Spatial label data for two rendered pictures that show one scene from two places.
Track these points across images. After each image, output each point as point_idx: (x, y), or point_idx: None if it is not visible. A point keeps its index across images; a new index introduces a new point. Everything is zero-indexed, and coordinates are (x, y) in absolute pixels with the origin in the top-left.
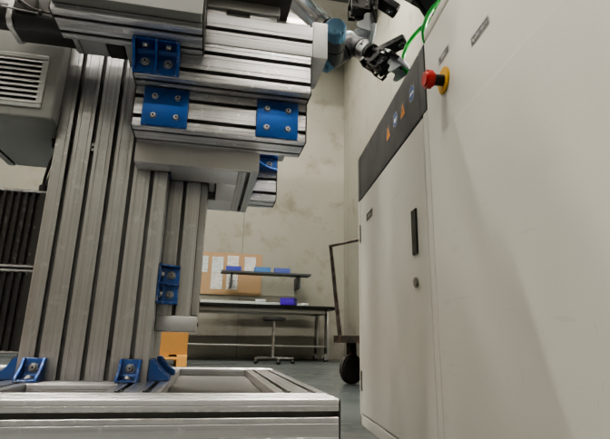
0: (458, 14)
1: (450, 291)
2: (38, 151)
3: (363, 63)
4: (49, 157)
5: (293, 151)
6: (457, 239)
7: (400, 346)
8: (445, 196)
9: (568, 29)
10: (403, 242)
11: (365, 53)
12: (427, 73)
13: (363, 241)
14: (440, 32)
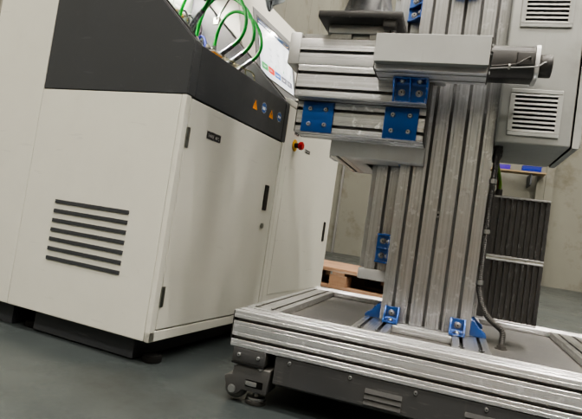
0: None
1: (279, 236)
2: (523, 153)
3: None
4: (520, 150)
5: (335, 159)
6: (286, 217)
7: (239, 259)
8: (285, 196)
9: (318, 188)
10: (255, 196)
11: None
12: (304, 145)
13: (194, 152)
14: None
